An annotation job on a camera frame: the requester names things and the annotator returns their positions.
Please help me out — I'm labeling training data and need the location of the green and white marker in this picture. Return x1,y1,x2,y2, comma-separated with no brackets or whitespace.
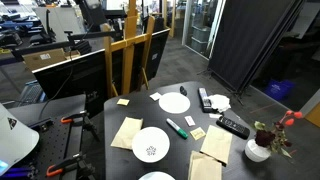
165,117,189,140

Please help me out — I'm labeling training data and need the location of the white paper packet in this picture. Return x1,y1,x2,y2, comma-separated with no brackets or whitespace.
149,92,163,102

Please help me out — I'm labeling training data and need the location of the long remote with coloured buttons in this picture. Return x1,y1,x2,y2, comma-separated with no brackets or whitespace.
198,87,214,114

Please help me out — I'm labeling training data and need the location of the brown paper napkin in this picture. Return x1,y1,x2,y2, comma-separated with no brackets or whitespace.
110,116,144,151

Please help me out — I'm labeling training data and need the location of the white round vase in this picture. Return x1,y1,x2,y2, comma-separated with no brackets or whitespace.
244,138,273,163

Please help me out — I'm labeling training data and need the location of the crumpled white tissue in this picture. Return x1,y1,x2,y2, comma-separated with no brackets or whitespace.
208,94,232,114

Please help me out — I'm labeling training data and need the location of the white bowl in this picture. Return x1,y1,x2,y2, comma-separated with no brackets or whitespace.
131,126,171,164

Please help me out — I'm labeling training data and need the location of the black keyboard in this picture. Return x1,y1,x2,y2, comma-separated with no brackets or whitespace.
18,81,46,106

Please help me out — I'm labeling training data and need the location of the blue plastic bin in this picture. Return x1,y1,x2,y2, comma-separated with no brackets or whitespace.
265,78,296,102

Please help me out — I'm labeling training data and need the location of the black room divider panel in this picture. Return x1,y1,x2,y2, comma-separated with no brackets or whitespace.
208,0,306,93

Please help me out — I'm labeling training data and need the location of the white plate with raised rim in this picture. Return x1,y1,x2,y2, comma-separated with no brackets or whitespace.
138,171,176,180

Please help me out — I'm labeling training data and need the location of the black boom stand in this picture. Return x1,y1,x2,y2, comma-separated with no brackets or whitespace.
11,29,123,63

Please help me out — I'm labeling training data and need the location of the yellow sachet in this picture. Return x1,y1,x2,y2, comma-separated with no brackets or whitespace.
189,126,207,141

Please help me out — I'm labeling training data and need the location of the pink sachet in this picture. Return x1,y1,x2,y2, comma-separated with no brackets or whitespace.
184,115,197,128

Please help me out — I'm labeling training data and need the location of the grey storage bin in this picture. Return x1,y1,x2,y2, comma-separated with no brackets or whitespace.
192,25,212,43
190,37,209,54

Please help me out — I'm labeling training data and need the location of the white dome cover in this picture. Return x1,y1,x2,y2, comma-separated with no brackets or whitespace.
0,103,40,176

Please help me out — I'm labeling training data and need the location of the orange handled clamp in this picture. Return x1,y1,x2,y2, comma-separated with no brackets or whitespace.
59,111,89,125
45,153,88,178

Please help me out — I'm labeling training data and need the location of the wooden easel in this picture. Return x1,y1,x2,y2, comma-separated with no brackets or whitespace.
101,0,156,99

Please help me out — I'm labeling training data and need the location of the black perforated side table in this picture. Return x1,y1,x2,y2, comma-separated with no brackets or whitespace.
0,94,88,180

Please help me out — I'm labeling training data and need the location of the cardboard box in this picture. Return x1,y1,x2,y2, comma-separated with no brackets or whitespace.
22,48,81,72

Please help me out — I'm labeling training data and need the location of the black tv remote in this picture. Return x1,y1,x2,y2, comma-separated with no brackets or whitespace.
215,115,251,140

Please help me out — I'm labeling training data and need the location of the yellow sticky note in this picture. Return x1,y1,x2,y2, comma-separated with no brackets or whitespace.
116,98,131,107

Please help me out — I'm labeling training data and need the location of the white flat paper plate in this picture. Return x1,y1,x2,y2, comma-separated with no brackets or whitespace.
158,91,191,115

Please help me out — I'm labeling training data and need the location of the black tripod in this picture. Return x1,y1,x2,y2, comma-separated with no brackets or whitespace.
81,90,101,143

